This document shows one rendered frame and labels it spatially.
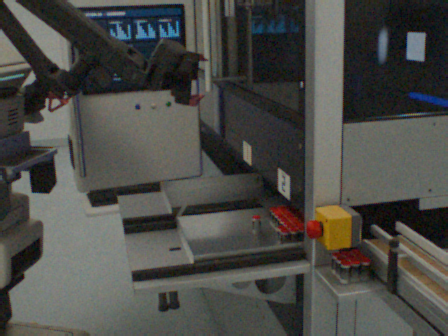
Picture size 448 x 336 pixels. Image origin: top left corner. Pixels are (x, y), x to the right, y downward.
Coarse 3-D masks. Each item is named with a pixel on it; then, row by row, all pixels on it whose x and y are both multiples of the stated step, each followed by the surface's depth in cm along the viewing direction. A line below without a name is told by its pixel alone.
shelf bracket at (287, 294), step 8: (288, 280) 138; (216, 288) 134; (224, 288) 134; (232, 288) 135; (240, 288) 135; (248, 288) 136; (256, 288) 136; (288, 288) 138; (256, 296) 137; (264, 296) 137; (272, 296) 138; (280, 296) 138; (288, 296) 139
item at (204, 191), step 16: (224, 176) 186; (240, 176) 187; (256, 176) 188; (176, 192) 181; (192, 192) 180; (208, 192) 180; (224, 192) 179; (240, 192) 179; (256, 192) 178; (176, 208) 157; (192, 208) 159; (208, 208) 160
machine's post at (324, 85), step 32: (320, 0) 110; (320, 32) 112; (320, 64) 113; (320, 96) 115; (320, 128) 117; (320, 160) 119; (320, 192) 121; (320, 256) 125; (320, 288) 127; (320, 320) 129
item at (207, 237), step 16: (256, 208) 154; (192, 224) 151; (208, 224) 152; (224, 224) 152; (240, 224) 152; (192, 240) 142; (208, 240) 142; (224, 240) 141; (240, 240) 141; (256, 240) 141; (272, 240) 140; (192, 256) 126; (208, 256) 126; (224, 256) 127; (240, 256) 128
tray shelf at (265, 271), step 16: (160, 192) 182; (128, 208) 168; (144, 208) 168; (160, 208) 167; (128, 240) 144; (144, 240) 144; (160, 240) 143; (176, 240) 143; (128, 256) 135; (144, 256) 134; (160, 256) 134; (176, 256) 134; (208, 272) 125; (224, 272) 124; (240, 272) 124; (256, 272) 124; (272, 272) 125; (288, 272) 126; (304, 272) 127; (144, 288) 119; (160, 288) 120; (176, 288) 121
